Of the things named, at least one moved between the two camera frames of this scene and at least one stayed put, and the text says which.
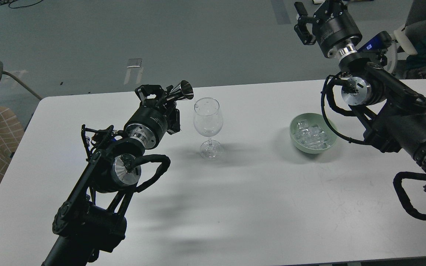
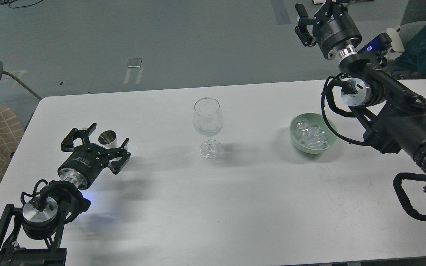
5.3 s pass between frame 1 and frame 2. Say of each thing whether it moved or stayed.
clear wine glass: stayed
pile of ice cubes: stayed
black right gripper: stayed
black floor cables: stayed
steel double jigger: moved
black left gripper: moved
